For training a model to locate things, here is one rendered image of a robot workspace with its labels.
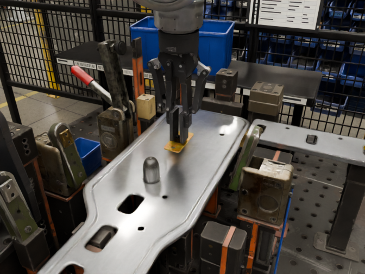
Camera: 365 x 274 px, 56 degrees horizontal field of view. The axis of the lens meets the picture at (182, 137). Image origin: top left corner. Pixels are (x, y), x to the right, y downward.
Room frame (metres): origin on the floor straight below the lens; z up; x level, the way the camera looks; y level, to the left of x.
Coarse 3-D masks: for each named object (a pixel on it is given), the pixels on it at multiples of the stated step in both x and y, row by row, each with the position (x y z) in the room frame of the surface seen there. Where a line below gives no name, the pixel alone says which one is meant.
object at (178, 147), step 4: (188, 132) 0.68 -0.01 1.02; (176, 136) 0.65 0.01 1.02; (188, 136) 0.67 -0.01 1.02; (192, 136) 0.67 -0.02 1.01; (176, 140) 0.64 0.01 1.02; (188, 140) 0.65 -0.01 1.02; (168, 144) 0.63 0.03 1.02; (172, 144) 0.63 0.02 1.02; (176, 144) 0.63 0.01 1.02; (180, 144) 0.63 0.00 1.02; (184, 144) 0.63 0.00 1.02; (164, 148) 0.62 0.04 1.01; (168, 148) 0.62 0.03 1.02; (172, 148) 0.62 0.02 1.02; (176, 148) 0.62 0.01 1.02; (180, 148) 0.62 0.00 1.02
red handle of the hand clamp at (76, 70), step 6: (72, 66) 0.75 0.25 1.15; (78, 66) 0.75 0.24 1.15; (72, 72) 0.74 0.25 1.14; (78, 72) 0.74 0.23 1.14; (84, 72) 0.74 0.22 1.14; (78, 78) 0.74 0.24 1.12; (84, 78) 0.73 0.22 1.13; (90, 78) 0.74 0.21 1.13; (90, 84) 0.73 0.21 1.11; (96, 84) 0.73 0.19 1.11; (96, 90) 0.72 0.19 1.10; (102, 90) 0.72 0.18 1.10; (102, 96) 0.72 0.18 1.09; (108, 96) 0.71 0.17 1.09; (108, 102) 0.71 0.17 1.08; (126, 108) 0.70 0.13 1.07
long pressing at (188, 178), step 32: (160, 128) 0.73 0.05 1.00; (192, 128) 0.73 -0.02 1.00; (224, 128) 0.73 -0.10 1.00; (128, 160) 0.59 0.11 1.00; (160, 160) 0.59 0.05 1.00; (192, 160) 0.59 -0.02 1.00; (224, 160) 0.60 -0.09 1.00; (96, 192) 0.49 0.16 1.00; (128, 192) 0.49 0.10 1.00; (160, 192) 0.49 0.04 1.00; (192, 192) 0.49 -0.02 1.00; (96, 224) 0.41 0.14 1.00; (128, 224) 0.41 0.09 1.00; (160, 224) 0.41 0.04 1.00; (192, 224) 0.42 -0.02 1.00; (64, 256) 0.35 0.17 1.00; (96, 256) 0.35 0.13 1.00; (128, 256) 0.35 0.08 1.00
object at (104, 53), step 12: (108, 48) 0.70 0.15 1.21; (120, 48) 0.69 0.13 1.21; (108, 60) 0.69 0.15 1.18; (120, 60) 0.72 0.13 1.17; (108, 72) 0.70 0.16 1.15; (120, 72) 0.72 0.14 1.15; (108, 84) 0.70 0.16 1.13; (120, 84) 0.72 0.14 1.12; (120, 96) 0.69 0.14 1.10; (120, 108) 0.69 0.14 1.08
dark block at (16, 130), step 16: (16, 128) 0.52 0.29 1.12; (32, 128) 0.52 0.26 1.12; (16, 144) 0.49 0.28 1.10; (32, 144) 0.52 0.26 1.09; (32, 160) 0.51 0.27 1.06; (32, 176) 0.51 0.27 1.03; (48, 208) 0.52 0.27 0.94; (48, 224) 0.51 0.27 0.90; (48, 240) 0.50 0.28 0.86; (64, 272) 0.52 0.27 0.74
